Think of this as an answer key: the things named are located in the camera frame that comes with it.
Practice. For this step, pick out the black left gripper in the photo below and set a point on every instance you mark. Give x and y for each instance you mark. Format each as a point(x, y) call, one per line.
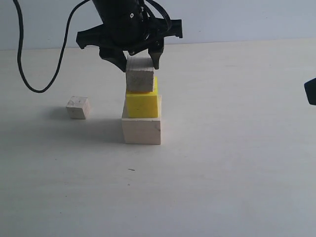
point(129, 25)

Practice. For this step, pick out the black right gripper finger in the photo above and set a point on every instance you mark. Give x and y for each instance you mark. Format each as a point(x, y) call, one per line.
point(310, 90)

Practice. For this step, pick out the small wooden cube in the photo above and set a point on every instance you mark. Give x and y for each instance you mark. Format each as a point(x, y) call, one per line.
point(78, 107)
point(139, 74)

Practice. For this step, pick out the small wooden cube back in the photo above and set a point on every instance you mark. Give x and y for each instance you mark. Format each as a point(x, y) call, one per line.
point(139, 74)

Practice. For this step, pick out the yellow wooden cube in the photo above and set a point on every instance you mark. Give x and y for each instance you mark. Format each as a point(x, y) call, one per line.
point(142, 104)

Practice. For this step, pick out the large plain wooden cube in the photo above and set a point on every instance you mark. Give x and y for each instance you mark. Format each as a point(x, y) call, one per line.
point(145, 131)

